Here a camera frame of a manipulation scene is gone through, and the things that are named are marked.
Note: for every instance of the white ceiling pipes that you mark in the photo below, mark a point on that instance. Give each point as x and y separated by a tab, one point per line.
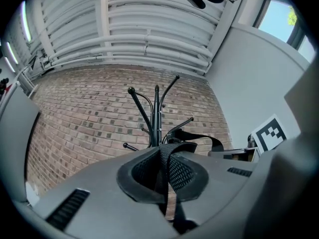
124	40

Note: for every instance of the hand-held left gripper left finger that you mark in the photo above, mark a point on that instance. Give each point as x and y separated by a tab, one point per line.
104	195

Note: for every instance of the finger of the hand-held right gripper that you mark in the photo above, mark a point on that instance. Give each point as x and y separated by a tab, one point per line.
224	154

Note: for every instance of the long ceiling light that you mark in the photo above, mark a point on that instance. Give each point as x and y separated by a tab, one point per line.
26	21
12	53

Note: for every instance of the dark-framed window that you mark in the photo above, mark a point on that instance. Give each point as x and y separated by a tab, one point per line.
274	21

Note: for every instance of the grey metal cabinet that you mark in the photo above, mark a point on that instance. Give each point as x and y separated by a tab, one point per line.
17	138

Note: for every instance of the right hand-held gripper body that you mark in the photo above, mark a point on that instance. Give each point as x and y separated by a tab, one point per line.
270	136

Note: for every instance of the black metal coat rack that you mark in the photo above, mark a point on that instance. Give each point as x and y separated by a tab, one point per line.
156	113

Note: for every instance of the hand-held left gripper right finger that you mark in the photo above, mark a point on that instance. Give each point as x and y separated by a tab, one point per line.
219	183

